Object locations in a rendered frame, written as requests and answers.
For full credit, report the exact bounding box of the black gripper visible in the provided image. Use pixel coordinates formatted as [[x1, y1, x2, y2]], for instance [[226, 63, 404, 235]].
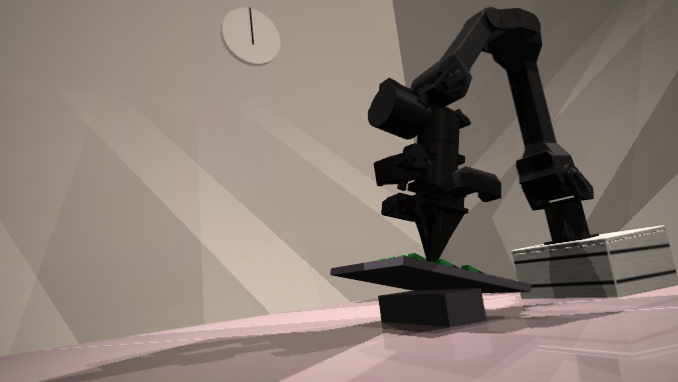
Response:
[[381, 141, 501, 263]]

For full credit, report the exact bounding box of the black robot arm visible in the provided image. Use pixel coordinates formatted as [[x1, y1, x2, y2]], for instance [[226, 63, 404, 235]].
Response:
[[368, 7, 599, 245]]

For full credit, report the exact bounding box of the grey switch panel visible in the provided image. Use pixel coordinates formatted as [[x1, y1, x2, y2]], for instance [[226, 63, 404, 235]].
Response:
[[330, 253, 531, 327]]

